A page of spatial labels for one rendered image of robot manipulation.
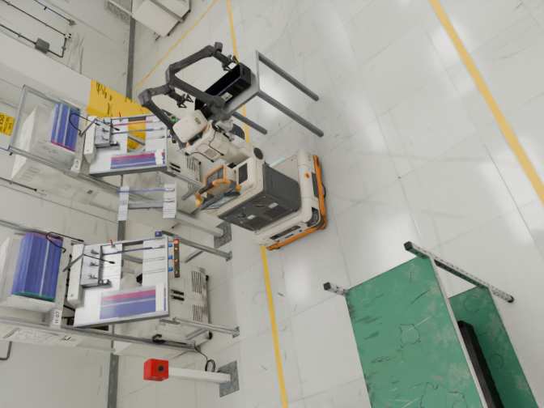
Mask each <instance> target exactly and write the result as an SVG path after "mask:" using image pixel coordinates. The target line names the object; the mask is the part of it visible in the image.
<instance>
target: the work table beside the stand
mask: <svg viewBox="0 0 544 408"><path fill-rule="evenodd" d="M258 60H259V61H260V62H262V63H264V64H265V65H266V66H268V67H269V68H270V69H271V70H273V71H274V72H276V73H277V74H279V75H280V76H282V77H283V78H284V79H286V80H287V81H288V82H289V83H291V84H292V85H294V86H295V87H297V88H298V89H300V90H301V91H302V92H303V93H304V94H306V95H307V96H309V97H310V98H312V99H313V100H315V101H318V100H319V96H318V95H317V94H315V93H314V92H312V91H311V90H309V89H308V88H307V87H305V86H304V85H303V84H302V83H300V82H299V81H298V80H296V79H295V78H293V77H292V76H291V75H289V74H288V73H287V72H286V71H285V70H283V69H281V68H280V67H279V66H277V65H276V64H274V63H273V62H272V61H271V60H270V59H268V58H267V57H265V56H264V55H263V54H261V53H260V52H258V51H257V50H256V49H255V50H254V51H253V52H251V53H250V54H249V55H248V56H247V57H246V58H245V59H243V60H242V61H241V62H242V63H243V64H244V65H246V66H247V67H248V68H250V69H251V86H249V87H248V88H246V89H245V90H244V91H242V92H241V93H240V94H239V95H238V96H236V97H235V98H234V99H232V100H231V101H229V102H228V103H227V104H225V105H224V106H223V107H222V108H221V109H222V110H223V111H224V112H225V113H226V114H227V116H228V115H232V116H233V117H235V118H236V119H238V120H240V121H242V122H244V123H245V124H246V125H249V126H250V127H252V128H254V129H255V130H257V131H258V132H260V133H262V134H264V135H266V134H267V130H266V129H264V128H263V127H261V126H259V125H258V124H256V123H255V122H253V121H251V120H249V119H248V118H247V117H244V116H243V115H241V114H239V113H238V112H236V110H238V109H239V108H241V107H242V106H243V105H245V104H246V103H248V102H249V101H250V100H251V99H253V98H254V97H255V96H258V97H260V98H261V99H263V100H264V101H265V102H267V103H268V104H270V105H272V106H273V107H275V108H276V109H278V110H279V111H281V112H282V113H284V114H286V115H287V116H289V117H290V118H291V119H293V120H294V121H296V122H298V123H299V124H301V125H302V126H304V127H305V128H307V129H308V130H310V131H312V132H313V133H314V134H316V135H317V136H319V137H322V136H324V132H323V131H321V130H320V129H318V128H317V127H316V126H314V125H313V124H311V123H310V122H308V121H306V120H305V119H303V118H302V117H301V116H299V115H298V114H296V113H294V112H293V111H291V110H290V109H289V108H287V107H286V106H284V105H283V104H281V103H280V102H278V101H277V100H276V99H274V98H273V97H271V96H269V95H268V94H266V93H265V92H264V91H262V90H261V89H260V76H259V61H258ZM206 120H207V121H210V120H213V121H214V120H215V115H214V114H212V115H211V116H210V117H208V118H207V119H206Z"/></svg>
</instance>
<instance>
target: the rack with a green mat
mask: <svg viewBox="0 0 544 408"><path fill-rule="evenodd" d="M403 245H404V248H405V250H406V251H408V252H410V253H413V254H414V255H416V257H413V258H411V259H410V260H408V261H405V262H403V263H402V264H400V265H397V266H394V267H393V268H391V269H389V270H386V271H385V272H383V273H381V274H378V275H376V276H374V277H372V278H370V279H368V280H366V281H364V282H362V283H359V284H357V285H355V286H353V287H351V288H349V289H347V288H345V287H340V286H339V285H336V284H333V283H329V282H327V283H324V284H323V287H324V290H325V291H329V292H332V293H334V294H337V295H341V296H344V297H345V299H346V306H347V309H348V312H349V317H350V320H351V326H352V330H353V334H354V337H355V343H356V347H357V351H358V354H359V361H360V364H361V368H362V371H363V378H364V381H365V385H366V389H367V392H368V398H369V402H370V406H371V408H488V407H487V403H486V401H485V398H484V396H483V394H482V390H481V387H480V385H479V383H478V378H477V377H476V374H475V371H474V368H473V365H472V363H471V361H470V357H469V354H468V352H467V350H466V347H465V343H464V341H463V338H462V336H461V332H460V330H459V328H458V325H457V321H459V320H463V321H464V322H466V323H469V324H471V325H472V326H473V327H474V332H475V334H476V337H477V338H478V343H479V345H480V347H481V348H482V353H483V355H484V358H485V359H486V362H487V366H488V368H489V370H490V371H491V376H492V379H493V381H494V382H495V387H496V389H497V391H498V394H499V397H500V400H501V402H502V404H503V406H504V408H541V405H540V403H539V401H538V398H537V396H536V393H535V392H534V390H533V386H532V384H531V382H530V380H529V377H528V375H527V372H526V370H525V367H524V365H523V363H522V361H521V358H520V356H519V354H518V352H517V349H516V347H515V344H514V342H513V340H512V337H511V335H510V333H509V331H508V327H507V326H506V324H505V321H504V319H503V316H502V314H501V312H500V310H499V307H498V304H497V303H496V301H495V297H494V295H495V296H497V297H499V298H500V299H502V300H505V301H507V302H509V303H512V302H513V301H514V297H513V296H511V295H509V294H508V293H506V292H504V291H501V290H500V289H498V288H497V287H494V286H492V285H491V284H489V283H487V282H485V281H483V280H481V279H480V278H477V277H476V276H474V275H472V274H470V273H468V272H466V271H465V270H463V269H461V268H459V267H457V266H455V265H454V264H452V263H450V262H448V261H445V260H444V259H443V258H441V257H438V256H436V255H435V254H433V253H431V252H429V251H427V250H426V249H423V248H422V247H420V246H418V245H416V244H414V243H412V242H411V241H407V242H406V243H404V244H403ZM436 266H438V267H440V268H441V269H443V270H446V271H448V272H449V273H451V274H454V275H456V276H457V277H459V278H462V279H464V280H465V281H467V282H469V283H472V284H474V285H475V286H476V287H472V288H470V289H468V290H466V291H463V292H460V293H458V294H456V295H453V296H450V297H447V295H446V292H445V290H444V286H443V283H442V282H441V279H440V275H439V273H438V270H437V268H436Z"/></svg>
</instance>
